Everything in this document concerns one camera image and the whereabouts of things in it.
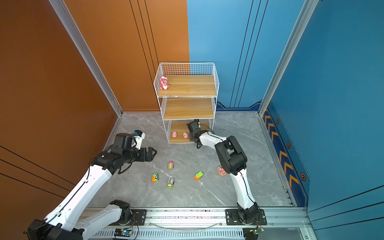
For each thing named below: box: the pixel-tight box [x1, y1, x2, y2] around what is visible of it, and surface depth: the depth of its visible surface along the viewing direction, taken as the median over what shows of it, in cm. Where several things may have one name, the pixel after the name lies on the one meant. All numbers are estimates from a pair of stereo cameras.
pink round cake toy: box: [217, 165, 227, 176], surface depth 88 cm
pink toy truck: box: [168, 161, 174, 170], surface depth 91 cm
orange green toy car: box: [151, 172, 160, 183], surface depth 86 cm
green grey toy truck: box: [167, 177, 175, 190], surface depth 84 cm
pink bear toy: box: [159, 75, 170, 90], surface depth 74 cm
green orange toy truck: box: [193, 171, 204, 181], surface depth 87 cm
